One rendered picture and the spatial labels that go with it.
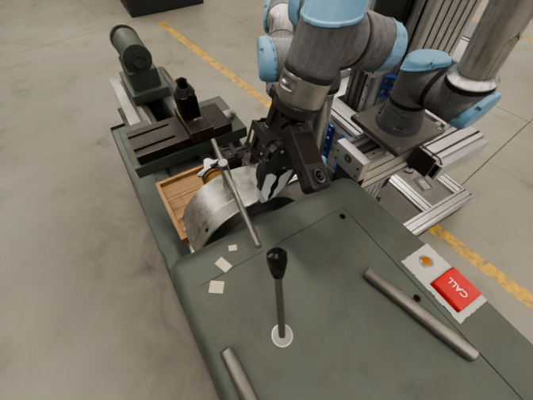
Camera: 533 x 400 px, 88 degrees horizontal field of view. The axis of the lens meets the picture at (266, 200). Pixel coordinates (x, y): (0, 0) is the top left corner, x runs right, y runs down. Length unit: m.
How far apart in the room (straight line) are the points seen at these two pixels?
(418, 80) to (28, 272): 2.42
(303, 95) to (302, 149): 0.08
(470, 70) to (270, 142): 0.54
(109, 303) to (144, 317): 0.25
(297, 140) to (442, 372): 0.43
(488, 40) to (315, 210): 0.50
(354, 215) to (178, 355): 1.44
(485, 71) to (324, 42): 0.52
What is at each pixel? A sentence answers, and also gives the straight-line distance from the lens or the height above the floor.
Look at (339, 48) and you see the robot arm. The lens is 0.41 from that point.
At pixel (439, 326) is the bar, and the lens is 0.57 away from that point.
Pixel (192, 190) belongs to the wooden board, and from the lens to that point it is 1.16.
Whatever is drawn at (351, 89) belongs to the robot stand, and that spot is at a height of 1.12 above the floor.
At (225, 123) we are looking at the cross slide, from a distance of 1.30.
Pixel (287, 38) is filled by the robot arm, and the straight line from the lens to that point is 0.85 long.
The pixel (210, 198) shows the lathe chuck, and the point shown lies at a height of 1.22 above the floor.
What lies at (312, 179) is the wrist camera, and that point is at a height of 1.44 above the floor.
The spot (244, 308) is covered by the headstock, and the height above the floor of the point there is 1.25.
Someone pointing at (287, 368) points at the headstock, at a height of 1.25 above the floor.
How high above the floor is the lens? 1.76
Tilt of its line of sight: 54 degrees down
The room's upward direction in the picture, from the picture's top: straight up
